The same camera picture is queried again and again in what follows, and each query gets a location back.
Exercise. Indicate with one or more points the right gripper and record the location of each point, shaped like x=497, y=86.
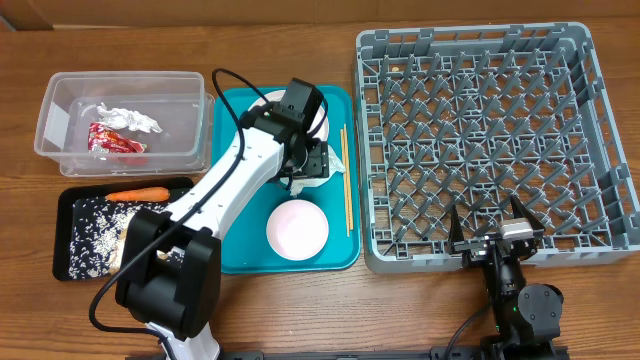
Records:
x=474, y=251

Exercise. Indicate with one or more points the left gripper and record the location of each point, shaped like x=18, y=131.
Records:
x=317, y=163

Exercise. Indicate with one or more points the orange carrot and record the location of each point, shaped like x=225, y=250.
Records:
x=151, y=194

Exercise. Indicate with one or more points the foil wrapper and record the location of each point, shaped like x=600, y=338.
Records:
x=120, y=118

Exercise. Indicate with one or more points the red snack wrapper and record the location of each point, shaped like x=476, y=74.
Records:
x=102, y=139

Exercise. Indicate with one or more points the food scraps pile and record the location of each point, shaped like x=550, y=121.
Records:
x=98, y=229

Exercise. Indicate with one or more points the white napkin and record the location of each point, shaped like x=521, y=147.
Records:
x=334, y=165

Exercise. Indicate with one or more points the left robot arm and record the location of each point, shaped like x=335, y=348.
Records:
x=171, y=267

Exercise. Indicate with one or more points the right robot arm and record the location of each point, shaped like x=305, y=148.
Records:
x=527, y=315

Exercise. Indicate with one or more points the wooden chopstick left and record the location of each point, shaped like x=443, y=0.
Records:
x=344, y=185

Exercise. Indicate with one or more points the wooden chopstick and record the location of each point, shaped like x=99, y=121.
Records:
x=349, y=180
x=344, y=185

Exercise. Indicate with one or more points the wooden chopstick right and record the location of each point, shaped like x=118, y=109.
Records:
x=349, y=180

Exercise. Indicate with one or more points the large white plate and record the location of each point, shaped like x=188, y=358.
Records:
x=320, y=125

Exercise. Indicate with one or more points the teal plastic tray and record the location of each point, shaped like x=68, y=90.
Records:
x=245, y=249

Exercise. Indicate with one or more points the grey dish rack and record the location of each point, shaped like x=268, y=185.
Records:
x=468, y=117

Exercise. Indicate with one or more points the clear plastic bin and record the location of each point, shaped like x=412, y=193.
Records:
x=177, y=100

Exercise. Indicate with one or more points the black plastic tray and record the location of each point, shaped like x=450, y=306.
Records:
x=177, y=187

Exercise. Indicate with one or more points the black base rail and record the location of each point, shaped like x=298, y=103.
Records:
x=435, y=353

